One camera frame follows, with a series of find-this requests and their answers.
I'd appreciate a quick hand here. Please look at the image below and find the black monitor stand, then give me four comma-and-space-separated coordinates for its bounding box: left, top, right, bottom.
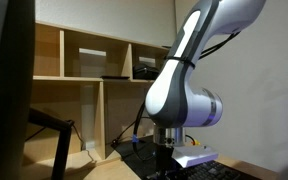
26, 107, 76, 180

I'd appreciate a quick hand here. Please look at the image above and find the dark grey mechanical keyboard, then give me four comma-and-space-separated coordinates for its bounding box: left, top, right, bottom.
178, 159, 242, 180

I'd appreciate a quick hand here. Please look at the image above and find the black desk mat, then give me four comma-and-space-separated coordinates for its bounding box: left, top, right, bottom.
112, 134, 262, 180

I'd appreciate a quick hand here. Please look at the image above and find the flat black tray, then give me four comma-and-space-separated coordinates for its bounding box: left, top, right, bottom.
99, 75, 131, 81

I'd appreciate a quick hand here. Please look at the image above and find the black zip bag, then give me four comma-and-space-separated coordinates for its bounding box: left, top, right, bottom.
132, 63, 161, 81

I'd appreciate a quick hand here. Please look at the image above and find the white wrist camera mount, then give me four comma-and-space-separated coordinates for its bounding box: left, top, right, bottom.
171, 145, 220, 169

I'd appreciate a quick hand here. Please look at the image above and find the black monitor cable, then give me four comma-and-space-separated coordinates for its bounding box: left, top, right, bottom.
71, 123, 98, 165

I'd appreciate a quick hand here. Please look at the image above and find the yellow rubber duck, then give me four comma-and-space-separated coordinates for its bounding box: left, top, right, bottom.
191, 137, 202, 147

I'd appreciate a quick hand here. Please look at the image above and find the wooden shelf unit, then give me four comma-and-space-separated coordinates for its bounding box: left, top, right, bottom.
20, 19, 182, 168

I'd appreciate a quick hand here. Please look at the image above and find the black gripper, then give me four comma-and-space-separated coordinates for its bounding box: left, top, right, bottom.
154, 143, 176, 180

